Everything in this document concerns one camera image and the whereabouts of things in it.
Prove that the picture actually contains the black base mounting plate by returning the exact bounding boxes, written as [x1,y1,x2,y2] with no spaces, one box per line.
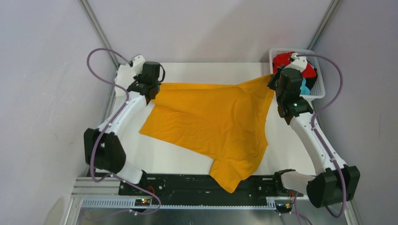
[116,173,296,208]

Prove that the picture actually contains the light blue t shirt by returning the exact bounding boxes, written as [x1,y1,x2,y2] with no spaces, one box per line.
[300,78,311,96]

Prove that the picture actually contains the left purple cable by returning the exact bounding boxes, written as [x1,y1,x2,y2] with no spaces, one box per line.
[86,48,162,217]

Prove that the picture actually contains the red t shirt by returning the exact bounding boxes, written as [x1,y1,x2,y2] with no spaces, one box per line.
[272,52,313,76]

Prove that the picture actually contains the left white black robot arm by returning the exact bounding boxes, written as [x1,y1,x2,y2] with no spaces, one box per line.
[84,61,165,195]

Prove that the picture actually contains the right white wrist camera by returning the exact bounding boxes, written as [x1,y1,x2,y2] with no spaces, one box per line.
[286,52,308,72]

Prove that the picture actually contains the black garment in basket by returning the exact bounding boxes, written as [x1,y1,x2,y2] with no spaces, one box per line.
[302,66,318,90]

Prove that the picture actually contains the folded white t shirt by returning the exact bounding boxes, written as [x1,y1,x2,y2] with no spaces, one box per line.
[115,64,137,90]

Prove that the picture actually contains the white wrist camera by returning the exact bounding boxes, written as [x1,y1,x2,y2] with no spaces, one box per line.
[127,54,146,76]
[286,52,308,72]

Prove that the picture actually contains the right small circuit board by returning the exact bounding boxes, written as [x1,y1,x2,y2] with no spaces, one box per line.
[276,203,293,214]

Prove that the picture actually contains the left small circuit board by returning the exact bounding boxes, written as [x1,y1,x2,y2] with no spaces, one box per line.
[134,199,152,207]

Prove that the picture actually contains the white plastic laundry basket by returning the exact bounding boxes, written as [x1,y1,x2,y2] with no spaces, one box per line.
[269,48,325,103]

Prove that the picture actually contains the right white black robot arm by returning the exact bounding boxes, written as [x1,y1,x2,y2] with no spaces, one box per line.
[268,67,360,208]

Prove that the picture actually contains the yellow t shirt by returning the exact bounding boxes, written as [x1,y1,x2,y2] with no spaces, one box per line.
[140,75,274,193]

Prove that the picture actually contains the aluminium frame rails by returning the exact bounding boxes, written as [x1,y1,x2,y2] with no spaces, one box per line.
[63,63,363,225]

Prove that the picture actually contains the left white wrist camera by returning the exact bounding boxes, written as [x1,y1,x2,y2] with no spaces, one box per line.
[127,54,146,76]

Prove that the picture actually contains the small circuit board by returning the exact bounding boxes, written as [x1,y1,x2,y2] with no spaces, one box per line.
[134,199,152,207]
[276,203,293,214]

